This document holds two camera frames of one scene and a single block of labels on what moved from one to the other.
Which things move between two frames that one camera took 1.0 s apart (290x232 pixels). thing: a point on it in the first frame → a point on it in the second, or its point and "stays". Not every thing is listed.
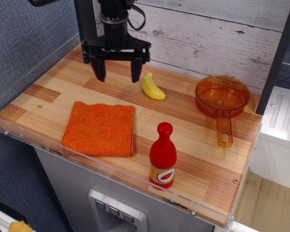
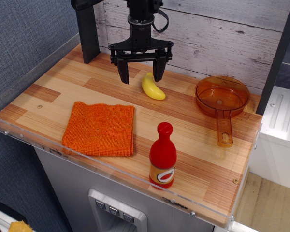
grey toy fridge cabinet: x=90 y=202 stays
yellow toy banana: x=151 y=88 stays
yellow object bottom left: x=20 y=226 stays
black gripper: x=117 y=45 → x=140 y=46
